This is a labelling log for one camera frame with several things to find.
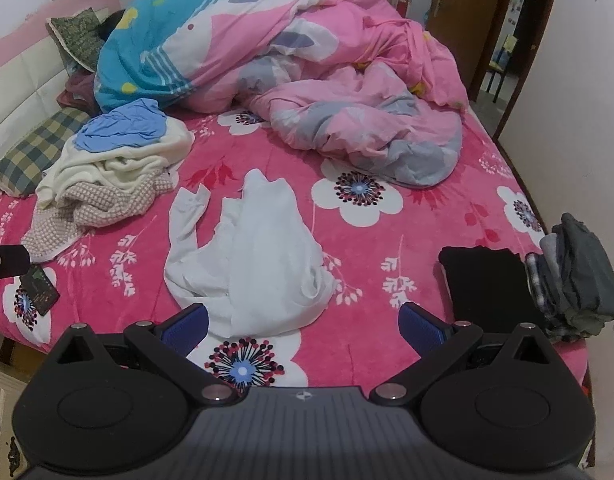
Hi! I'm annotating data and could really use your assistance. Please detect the blue garment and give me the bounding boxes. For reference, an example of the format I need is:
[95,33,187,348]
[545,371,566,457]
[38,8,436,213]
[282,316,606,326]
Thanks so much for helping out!
[74,99,167,153]

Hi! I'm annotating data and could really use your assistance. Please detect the chair in hallway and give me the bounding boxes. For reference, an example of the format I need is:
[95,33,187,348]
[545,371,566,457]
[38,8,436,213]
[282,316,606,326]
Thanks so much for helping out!
[486,35,517,103]

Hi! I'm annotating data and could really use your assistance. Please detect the folded grey clothes stack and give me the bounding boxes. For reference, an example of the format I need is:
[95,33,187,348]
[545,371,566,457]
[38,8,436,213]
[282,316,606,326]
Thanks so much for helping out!
[525,212,614,342]

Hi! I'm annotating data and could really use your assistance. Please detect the beige checked knit garment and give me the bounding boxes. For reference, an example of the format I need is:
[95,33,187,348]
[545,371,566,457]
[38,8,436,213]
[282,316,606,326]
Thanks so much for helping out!
[22,171,177,263]

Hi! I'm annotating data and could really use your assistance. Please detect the cream padded headboard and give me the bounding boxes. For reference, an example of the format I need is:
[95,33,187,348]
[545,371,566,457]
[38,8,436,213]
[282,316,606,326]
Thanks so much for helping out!
[0,6,113,206]

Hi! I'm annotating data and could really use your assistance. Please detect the maroon garment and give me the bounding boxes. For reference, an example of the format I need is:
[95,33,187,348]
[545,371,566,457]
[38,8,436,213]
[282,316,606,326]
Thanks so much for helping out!
[56,70,101,117]

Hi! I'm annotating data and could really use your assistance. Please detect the folded black garment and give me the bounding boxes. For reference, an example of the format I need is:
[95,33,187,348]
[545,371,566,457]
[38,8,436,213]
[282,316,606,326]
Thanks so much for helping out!
[438,246,544,334]

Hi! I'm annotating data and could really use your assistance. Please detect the green plaid pillow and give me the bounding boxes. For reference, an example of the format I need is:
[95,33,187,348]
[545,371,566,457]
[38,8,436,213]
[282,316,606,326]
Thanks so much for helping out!
[0,107,91,198]

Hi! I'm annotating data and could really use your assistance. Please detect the white shirt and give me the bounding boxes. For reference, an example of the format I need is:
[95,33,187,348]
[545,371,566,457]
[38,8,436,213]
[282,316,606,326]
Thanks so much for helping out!
[164,169,335,339]

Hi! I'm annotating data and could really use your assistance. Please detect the dark green cushion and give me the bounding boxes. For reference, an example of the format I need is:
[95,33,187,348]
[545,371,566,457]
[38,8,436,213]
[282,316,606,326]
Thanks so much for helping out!
[48,8,104,73]

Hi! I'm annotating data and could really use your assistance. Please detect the pink floral bed sheet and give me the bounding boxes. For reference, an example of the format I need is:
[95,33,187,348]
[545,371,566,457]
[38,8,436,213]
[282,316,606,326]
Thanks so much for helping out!
[0,110,543,390]

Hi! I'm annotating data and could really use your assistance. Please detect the brown wooden door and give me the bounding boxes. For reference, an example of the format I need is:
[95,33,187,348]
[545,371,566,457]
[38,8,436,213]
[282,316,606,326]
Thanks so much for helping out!
[426,0,510,100]

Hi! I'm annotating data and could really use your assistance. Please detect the pink grey blue duvet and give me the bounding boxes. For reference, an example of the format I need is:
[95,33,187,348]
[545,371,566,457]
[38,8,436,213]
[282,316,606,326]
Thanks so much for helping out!
[94,0,467,188]

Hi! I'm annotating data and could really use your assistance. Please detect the cream sweater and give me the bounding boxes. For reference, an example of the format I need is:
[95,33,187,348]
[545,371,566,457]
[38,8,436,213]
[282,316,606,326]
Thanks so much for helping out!
[36,117,194,209]

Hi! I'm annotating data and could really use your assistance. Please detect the dark printed card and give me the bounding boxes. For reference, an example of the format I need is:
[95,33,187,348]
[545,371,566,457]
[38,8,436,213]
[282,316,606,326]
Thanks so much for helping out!
[20,264,60,316]

